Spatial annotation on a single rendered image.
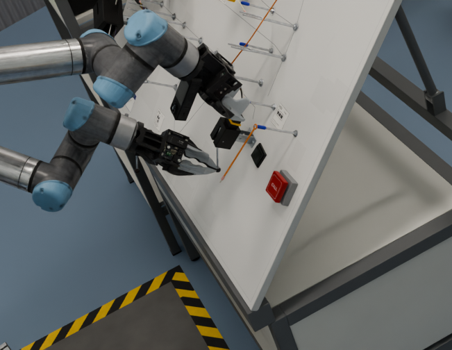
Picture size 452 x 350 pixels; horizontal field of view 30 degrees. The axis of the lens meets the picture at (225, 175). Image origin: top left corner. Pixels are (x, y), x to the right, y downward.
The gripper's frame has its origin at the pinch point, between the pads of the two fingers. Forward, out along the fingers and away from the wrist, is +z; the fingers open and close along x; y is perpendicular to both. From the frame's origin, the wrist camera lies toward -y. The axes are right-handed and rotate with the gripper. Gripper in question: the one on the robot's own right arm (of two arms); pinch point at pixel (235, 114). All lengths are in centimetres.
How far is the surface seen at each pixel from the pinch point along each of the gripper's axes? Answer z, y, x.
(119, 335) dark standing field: 91, -109, 43
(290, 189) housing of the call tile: 5.3, 1.9, -22.2
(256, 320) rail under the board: 21.6, -23.9, -32.7
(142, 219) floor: 109, -94, 99
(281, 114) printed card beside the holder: 4.0, 8.1, -5.1
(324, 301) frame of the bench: 33.4, -11.7, -31.3
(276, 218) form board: 10.2, -5.3, -22.3
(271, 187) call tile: 4.6, -1.4, -19.3
